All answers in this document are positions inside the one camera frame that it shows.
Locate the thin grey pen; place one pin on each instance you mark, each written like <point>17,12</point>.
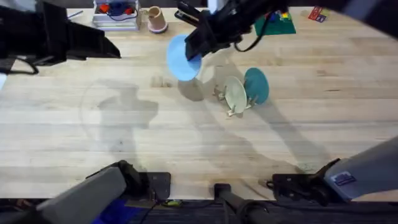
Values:
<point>75,14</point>

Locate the light blue plate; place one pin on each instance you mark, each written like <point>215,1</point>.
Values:
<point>180,63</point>

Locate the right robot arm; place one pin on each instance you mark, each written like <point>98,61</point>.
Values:
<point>367,168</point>

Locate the teal plate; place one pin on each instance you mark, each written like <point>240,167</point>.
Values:
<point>257,85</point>

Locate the black camera post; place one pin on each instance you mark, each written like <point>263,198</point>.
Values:
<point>228,196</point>

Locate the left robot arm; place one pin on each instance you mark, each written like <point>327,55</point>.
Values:
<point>87,196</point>

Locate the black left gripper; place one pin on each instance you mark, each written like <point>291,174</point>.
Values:
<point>18,34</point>

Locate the cream plate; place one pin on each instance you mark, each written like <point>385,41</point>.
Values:
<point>235,95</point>

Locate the beige cup with pink rim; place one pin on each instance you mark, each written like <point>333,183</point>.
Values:
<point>157,20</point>

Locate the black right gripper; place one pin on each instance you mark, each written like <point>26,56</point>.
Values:
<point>230,25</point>

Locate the small wooden peg rack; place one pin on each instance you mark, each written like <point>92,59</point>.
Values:
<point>231,112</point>

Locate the red and purple card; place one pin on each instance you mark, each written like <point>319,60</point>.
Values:
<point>316,14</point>

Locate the black rail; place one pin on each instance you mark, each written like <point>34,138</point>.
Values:
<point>311,214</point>

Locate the green board with toy blocks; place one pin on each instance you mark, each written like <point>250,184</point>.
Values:
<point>275,28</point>

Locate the clear box of tools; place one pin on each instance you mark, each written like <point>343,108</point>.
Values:
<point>115,20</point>

